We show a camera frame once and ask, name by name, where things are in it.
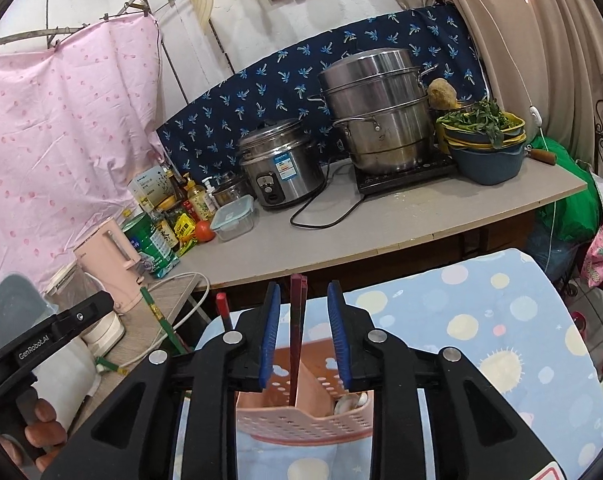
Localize beige curtain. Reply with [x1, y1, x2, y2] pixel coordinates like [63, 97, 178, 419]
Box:
[426, 0, 603, 126]

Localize yellow snack packet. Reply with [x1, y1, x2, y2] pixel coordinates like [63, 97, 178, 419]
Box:
[174, 213, 198, 256]

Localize yellow colander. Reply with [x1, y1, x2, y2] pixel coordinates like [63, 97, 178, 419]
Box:
[434, 110, 527, 153]

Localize white carton box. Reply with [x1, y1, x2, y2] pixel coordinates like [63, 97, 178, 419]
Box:
[128, 164, 175, 211]

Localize small steel pot glass lid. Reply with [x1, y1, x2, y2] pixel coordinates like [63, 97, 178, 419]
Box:
[212, 172, 247, 207]

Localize blue dotted blanket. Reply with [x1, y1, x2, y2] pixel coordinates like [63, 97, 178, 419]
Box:
[174, 249, 603, 480]

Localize white kettle power cable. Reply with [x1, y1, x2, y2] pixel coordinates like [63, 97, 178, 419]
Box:
[99, 272, 211, 373]

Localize black power cable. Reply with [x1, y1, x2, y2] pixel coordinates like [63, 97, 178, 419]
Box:
[290, 160, 367, 228]

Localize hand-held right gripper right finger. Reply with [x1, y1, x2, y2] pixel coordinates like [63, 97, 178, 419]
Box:
[326, 280, 557, 480]

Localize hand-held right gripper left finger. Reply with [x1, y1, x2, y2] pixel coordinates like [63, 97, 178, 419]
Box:
[69, 282, 282, 480]

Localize steel rice cooker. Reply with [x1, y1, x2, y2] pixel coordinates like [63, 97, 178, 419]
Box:
[236, 118, 326, 211]

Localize steel steamer pot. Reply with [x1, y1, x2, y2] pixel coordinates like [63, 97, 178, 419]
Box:
[309, 47, 439, 176]

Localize pink floral sheet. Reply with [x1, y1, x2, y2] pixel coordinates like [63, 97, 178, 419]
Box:
[0, 12, 170, 301]

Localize green plastic bag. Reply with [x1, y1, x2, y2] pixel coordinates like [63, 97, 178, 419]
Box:
[524, 135, 603, 251]

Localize wooden rolling pin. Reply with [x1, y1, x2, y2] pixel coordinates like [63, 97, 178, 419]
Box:
[526, 146, 557, 166]

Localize black induction cooktop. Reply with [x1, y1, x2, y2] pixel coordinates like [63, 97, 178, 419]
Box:
[351, 152, 459, 196]

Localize pink perforated utensil basket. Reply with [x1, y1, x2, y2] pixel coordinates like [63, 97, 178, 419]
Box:
[236, 342, 377, 443]

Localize green stick with gold band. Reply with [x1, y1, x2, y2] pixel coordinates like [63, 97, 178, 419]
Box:
[140, 286, 187, 356]

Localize clear food container teal lid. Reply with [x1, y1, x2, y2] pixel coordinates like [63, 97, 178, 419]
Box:
[210, 195, 259, 241]

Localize blue plastic basin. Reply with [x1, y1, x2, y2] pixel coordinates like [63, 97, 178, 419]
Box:
[449, 140, 527, 186]

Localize yellow oil bottle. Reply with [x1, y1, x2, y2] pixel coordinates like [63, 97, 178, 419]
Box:
[186, 172, 216, 222]

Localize white pump bottle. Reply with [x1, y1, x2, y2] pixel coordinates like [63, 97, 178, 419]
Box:
[202, 176, 220, 213]

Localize metal curtain rail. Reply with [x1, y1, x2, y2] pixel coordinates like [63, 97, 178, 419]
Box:
[0, 0, 182, 53]

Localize navy leaf-print cloth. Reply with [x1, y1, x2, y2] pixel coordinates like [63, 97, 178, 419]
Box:
[156, 4, 489, 181]

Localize white ceramic spoon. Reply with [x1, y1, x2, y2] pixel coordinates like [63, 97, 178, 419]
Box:
[334, 392, 369, 417]

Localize loofah sponge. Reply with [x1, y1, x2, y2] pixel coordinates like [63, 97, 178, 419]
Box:
[426, 78, 458, 110]

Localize person's left hand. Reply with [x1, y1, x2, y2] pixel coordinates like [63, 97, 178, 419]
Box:
[0, 399, 68, 473]

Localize green leafy vegetables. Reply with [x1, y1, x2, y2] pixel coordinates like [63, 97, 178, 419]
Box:
[439, 99, 519, 148]

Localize pink electric kettle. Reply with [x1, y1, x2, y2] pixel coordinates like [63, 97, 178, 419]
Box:
[73, 217, 145, 311]

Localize green tin can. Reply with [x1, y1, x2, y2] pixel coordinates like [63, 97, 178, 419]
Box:
[122, 211, 180, 279]

